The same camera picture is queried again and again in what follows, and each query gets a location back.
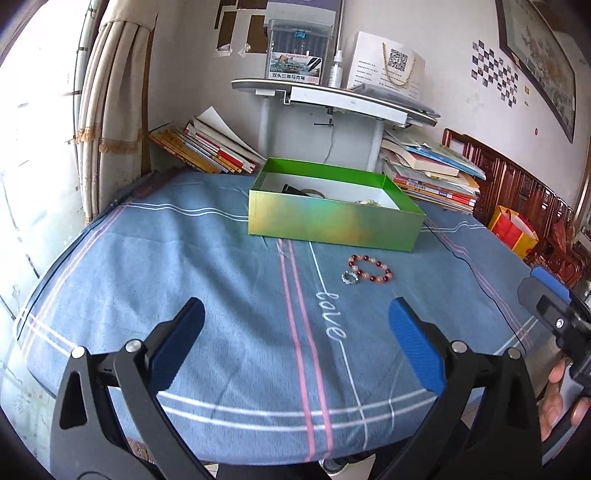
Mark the beige curtain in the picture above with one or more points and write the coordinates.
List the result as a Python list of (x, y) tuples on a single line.
[(112, 131)]

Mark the blue striped bed sheet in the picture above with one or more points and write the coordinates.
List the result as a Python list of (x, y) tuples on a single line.
[(293, 364)]

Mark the white spray bottle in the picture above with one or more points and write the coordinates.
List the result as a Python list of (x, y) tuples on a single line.
[(335, 76)]

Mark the black cylindrical object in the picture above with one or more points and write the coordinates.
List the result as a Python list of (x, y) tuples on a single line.
[(287, 189)]

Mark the framed wall picture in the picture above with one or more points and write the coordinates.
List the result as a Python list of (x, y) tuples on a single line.
[(527, 38)]

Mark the left leaning pile of books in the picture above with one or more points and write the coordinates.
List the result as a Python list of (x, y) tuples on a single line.
[(208, 144)]

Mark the red wooden headboard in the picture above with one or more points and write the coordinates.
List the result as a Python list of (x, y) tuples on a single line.
[(509, 185)]

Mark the grey flat folder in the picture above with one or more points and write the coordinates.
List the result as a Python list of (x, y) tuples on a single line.
[(383, 93)]

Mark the white bed desk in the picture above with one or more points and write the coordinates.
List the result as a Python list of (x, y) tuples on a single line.
[(342, 100)]

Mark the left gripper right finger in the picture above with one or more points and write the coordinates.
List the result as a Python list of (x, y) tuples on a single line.
[(484, 421)]

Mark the right stack of books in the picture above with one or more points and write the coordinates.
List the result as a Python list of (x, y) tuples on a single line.
[(429, 171)]

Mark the silver metal bangle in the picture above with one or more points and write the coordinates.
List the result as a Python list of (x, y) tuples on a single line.
[(313, 193)]

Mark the white paper gift bag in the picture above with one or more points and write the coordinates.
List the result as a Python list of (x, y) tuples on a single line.
[(380, 62)]

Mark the red yellow shopping bag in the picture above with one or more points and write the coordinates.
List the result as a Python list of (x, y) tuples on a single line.
[(514, 230)]

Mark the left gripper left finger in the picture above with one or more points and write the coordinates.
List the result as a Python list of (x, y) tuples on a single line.
[(87, 440)]

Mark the green cardboard box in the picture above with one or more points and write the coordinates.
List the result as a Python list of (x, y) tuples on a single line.
[(361, 208)]

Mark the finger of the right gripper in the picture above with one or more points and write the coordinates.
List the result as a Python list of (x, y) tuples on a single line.
[(535, 288), (552, 283)]

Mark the clear plastic pen box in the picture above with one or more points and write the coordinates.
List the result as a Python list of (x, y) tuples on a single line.
[(297, 51)]

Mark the person's right hand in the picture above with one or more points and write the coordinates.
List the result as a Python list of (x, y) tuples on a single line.
[(551, 406)]

